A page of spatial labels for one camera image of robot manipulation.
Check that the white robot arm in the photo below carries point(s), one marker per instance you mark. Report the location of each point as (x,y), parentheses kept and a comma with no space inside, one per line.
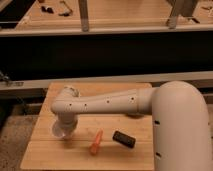
(181,124)

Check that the black rectangular block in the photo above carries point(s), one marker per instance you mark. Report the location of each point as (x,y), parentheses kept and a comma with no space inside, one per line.
(124,139)

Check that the wooden board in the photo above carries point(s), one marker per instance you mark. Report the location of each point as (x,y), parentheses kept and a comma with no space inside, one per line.
(48,153)

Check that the orange carrot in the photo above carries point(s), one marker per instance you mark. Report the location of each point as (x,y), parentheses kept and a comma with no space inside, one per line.
(96,143)

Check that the black object on far table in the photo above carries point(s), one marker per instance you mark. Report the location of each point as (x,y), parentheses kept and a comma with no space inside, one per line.
(47,9)

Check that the metal clamp at left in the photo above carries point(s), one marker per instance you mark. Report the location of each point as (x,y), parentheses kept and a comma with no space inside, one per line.
(8,82)

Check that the grey metal post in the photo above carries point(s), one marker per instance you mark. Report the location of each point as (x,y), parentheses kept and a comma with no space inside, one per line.
(177,6)
(83,8)

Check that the grey metal post right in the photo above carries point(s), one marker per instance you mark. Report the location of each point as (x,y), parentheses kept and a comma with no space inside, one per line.
(177,6)

